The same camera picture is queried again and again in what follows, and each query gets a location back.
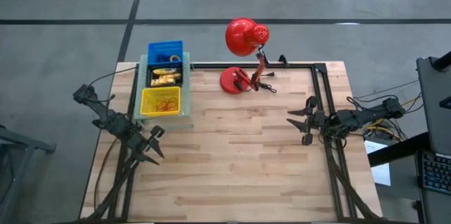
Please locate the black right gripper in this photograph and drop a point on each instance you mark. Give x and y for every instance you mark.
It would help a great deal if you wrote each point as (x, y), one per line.
(317, 118)

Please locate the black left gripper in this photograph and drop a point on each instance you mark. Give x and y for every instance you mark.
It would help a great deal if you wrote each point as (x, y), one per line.
(141, 143)

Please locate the yellow plastic basket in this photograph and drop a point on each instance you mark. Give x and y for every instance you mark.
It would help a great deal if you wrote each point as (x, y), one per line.
(148, 109)

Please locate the black plastic basket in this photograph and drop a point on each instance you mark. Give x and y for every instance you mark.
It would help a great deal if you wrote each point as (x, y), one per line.
(148, 76)

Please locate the blue plastic basket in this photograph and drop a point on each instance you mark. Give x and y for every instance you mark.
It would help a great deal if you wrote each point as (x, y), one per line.
(165, 48)

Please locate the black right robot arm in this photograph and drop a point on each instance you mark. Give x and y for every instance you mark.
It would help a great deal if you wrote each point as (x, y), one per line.
(363, 115)

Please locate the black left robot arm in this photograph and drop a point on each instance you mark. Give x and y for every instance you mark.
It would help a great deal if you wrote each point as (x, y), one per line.
(112, 122)

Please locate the black desk edge bar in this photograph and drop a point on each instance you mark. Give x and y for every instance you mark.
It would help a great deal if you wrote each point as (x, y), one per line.
(398, 148)

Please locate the red desk lamp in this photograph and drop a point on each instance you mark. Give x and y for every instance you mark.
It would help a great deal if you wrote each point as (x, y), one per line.
(243, 37)

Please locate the black clamp knob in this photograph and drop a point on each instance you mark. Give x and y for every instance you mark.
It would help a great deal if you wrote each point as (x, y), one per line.
(283, 60)

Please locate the green perforated metal shelf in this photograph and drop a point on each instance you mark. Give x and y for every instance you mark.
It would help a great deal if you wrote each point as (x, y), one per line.
(186, 93)

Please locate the white paper sheet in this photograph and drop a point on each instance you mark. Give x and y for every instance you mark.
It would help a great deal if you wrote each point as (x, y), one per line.
(382, 176)

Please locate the grey metal stand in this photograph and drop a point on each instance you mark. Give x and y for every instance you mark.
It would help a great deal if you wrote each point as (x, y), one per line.
(21, 143)

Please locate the grey laptop with lit keyboard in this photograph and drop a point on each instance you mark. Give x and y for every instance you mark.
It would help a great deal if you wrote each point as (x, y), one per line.
(435, 111)

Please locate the black aluminium table frame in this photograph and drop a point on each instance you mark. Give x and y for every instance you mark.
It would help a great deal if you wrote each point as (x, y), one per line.
(246, 65)

